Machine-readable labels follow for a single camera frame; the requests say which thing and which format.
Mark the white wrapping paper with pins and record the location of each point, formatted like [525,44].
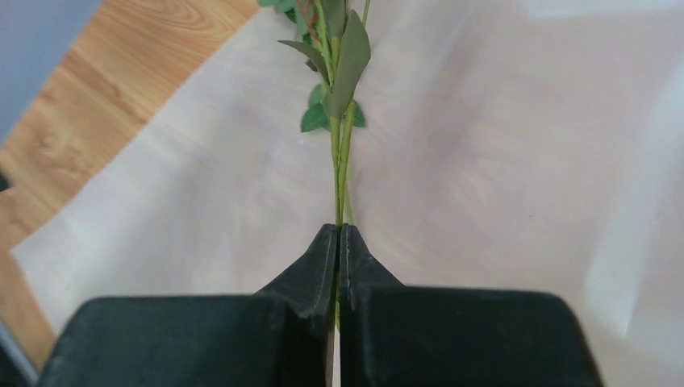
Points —
[508,144]

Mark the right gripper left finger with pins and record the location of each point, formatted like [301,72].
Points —
[281,335]

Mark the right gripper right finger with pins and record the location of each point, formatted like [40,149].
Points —
[393,334]

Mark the pink and white flowers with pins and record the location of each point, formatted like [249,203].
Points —
[334,39]

